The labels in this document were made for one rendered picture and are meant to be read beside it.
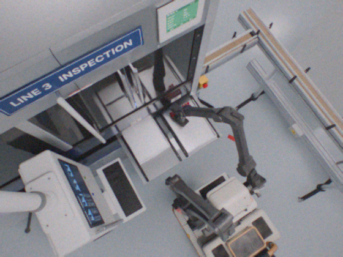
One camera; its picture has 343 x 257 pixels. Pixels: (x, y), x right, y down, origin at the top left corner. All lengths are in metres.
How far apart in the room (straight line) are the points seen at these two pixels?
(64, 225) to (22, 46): 0.81
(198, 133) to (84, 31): 1.32
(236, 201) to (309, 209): 1.76
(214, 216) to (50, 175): 0.80
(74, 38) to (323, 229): 2.94
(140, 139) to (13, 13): 1.27
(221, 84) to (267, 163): 1.02
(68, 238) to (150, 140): 0.96
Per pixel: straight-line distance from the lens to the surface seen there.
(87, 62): 1.10
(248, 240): 2.08
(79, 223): 1.42
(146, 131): 2.09
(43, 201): 1.28
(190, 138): 2.08
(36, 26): 1.08
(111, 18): 1.02
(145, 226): 2.92
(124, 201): 2.10
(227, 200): 1.55
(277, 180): 3.13
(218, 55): 2.31
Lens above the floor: 2.90
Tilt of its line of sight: 75 degrees down
